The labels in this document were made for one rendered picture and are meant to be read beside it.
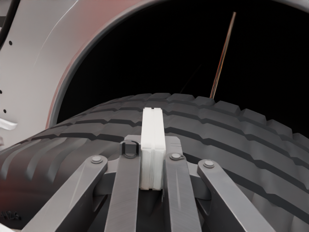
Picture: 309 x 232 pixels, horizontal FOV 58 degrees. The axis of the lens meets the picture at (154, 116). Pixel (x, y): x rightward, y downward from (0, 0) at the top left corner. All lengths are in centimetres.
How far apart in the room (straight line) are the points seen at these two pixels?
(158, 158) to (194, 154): 7
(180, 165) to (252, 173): 9
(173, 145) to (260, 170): 9
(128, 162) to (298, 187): 16
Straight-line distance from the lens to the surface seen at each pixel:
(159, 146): 17
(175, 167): 15
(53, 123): 74
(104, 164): 15
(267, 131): 32
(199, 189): 16
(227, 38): 76
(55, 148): 25
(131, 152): 16
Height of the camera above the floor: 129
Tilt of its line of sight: 23 degrees down
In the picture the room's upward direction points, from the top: 8 degrees clockwise
